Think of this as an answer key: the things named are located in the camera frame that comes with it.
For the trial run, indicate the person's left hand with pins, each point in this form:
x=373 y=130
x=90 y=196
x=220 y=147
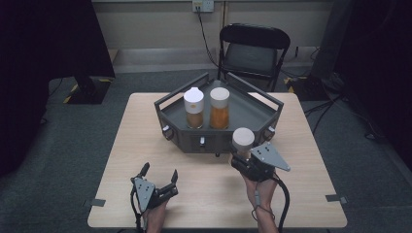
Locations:
x=157 y=215

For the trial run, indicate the brown powder spice jar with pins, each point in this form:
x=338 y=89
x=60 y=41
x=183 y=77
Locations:
x=194 y=103

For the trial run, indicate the black curtain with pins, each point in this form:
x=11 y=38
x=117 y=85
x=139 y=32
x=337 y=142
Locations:
x=379 y=64
x=39 y=64

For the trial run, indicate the orange powder spice jar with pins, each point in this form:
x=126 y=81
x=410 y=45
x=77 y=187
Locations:
x=219 y=110

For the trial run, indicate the black folding chair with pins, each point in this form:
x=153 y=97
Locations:
x=251 y=55

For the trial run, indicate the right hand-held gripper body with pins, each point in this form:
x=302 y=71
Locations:
x=265 y=158

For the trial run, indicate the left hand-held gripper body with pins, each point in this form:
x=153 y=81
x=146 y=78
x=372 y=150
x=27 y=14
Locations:
x=145 y=194

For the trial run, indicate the black stand base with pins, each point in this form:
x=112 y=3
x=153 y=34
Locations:
x=90 y=92

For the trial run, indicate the gray tape piece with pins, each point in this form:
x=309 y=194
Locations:
x=335 y=198
x=98 y=203

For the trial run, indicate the dark gray corner rack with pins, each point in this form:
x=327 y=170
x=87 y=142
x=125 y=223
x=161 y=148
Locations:
x=246 y=110

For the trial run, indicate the pale powder spice jar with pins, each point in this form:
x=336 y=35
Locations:
x=243 y=139

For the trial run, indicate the person's right hand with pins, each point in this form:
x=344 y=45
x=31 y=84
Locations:
x=264 y=194

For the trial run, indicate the white wall outlet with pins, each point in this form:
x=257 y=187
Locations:
x=203 y=5

